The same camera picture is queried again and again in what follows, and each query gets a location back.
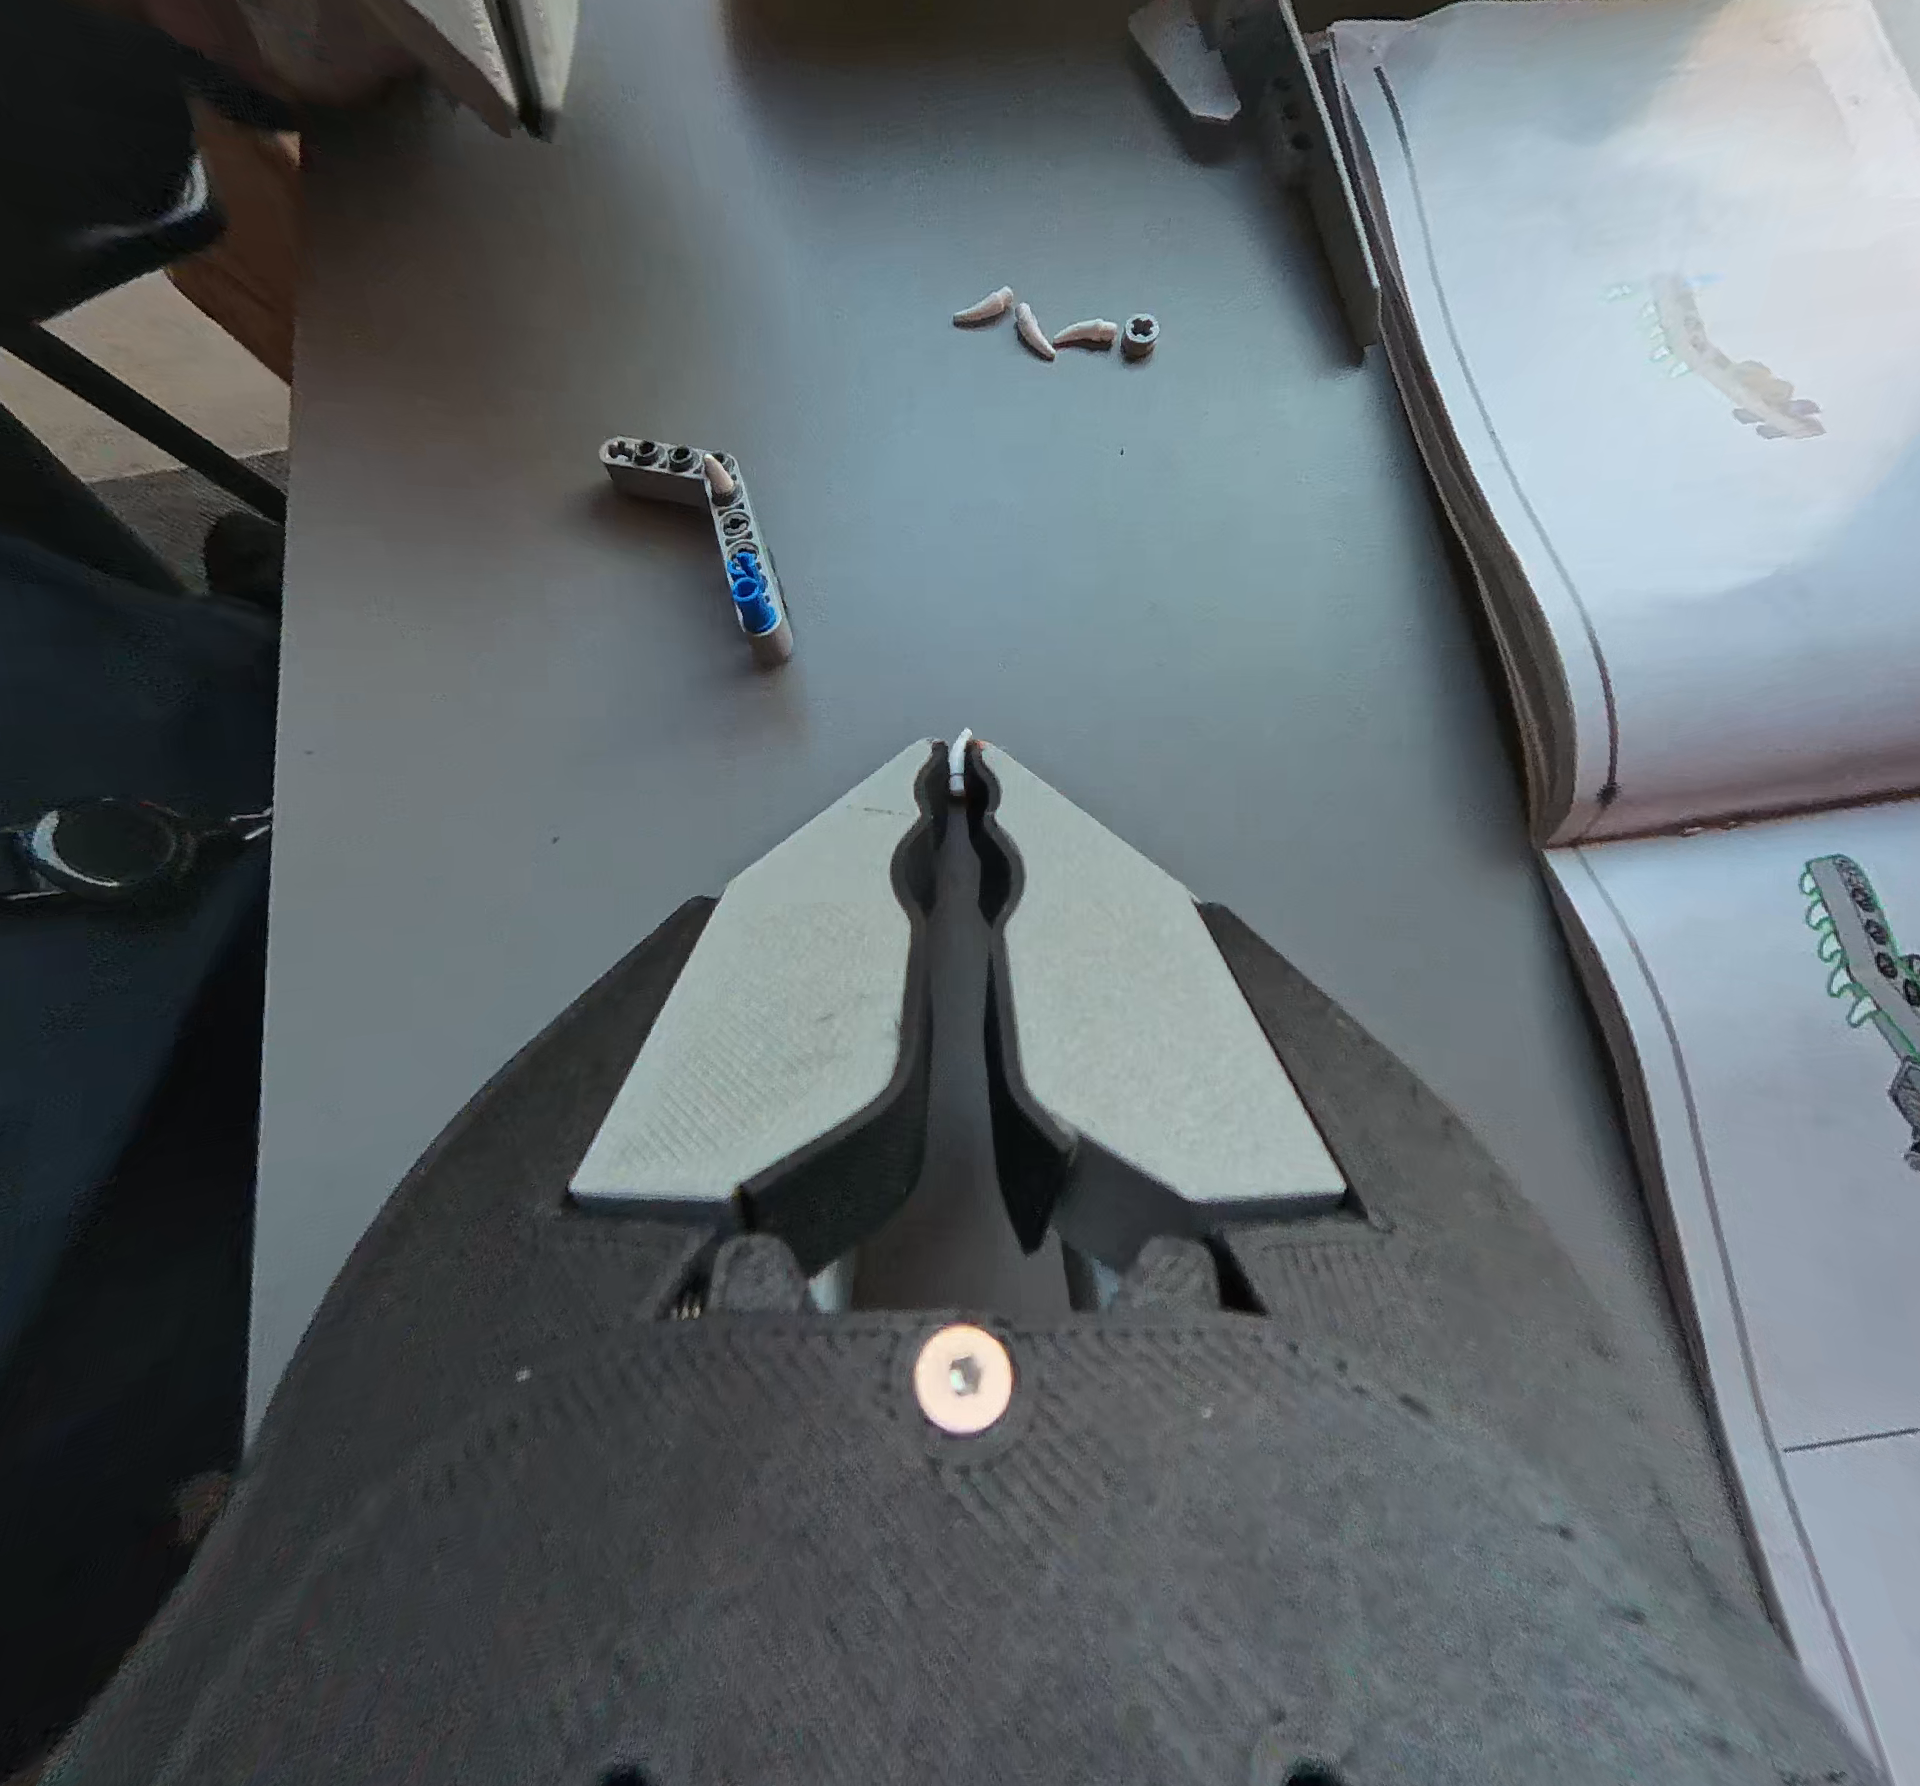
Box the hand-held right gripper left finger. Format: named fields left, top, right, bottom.
left=568, top=737, right=966, bottom=1282

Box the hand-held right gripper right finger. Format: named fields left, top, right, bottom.
left=959, top=737, right=1353, bottom=1260

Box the bent grey lego beam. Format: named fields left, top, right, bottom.
left=597, top=432, right=797, bottom=667

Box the lego instruction booklet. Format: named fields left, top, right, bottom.
left=1324, top=0, right=1920, bottom=1786

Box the grey lego assembly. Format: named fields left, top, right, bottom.
left=1129, top=0, right=1385, bottom=357

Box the wooden furniture panel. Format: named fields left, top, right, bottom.
left=166, top=113, right=305, bottom=385

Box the black metal bar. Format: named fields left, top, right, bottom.
left=0, top=318, right=290, bottom=530

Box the person's dark clothing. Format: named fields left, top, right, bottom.
left=0, top=0, right=286, bottom=1744

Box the black badge reel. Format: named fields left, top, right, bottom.
left=0, top=796, right=276, bottom=914

